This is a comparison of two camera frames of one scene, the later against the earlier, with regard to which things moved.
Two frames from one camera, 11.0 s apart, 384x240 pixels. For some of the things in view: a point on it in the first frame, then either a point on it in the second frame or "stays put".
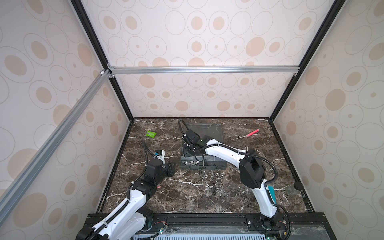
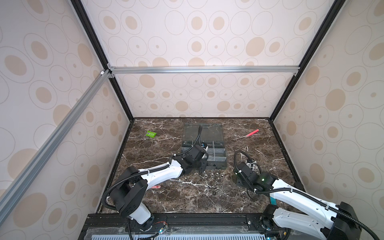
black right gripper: x=184 y=150 → x=238 y=182
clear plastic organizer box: x=207 y=160 stays put
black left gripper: x=168 y=168 → x=203 y=162
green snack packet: x=150 y=134 stays put
